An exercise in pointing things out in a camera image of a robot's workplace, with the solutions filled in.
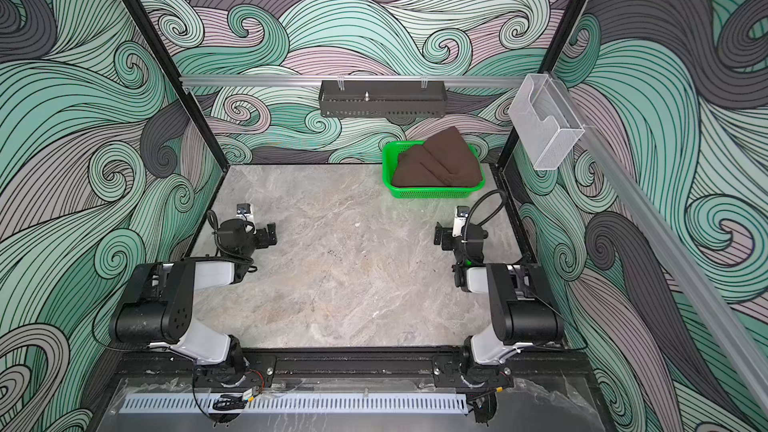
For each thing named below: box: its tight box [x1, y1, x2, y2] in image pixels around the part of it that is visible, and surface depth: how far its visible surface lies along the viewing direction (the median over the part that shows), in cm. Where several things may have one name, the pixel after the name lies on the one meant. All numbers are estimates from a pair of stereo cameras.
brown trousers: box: [392, 126, 482, 188], surface depth 112 cm
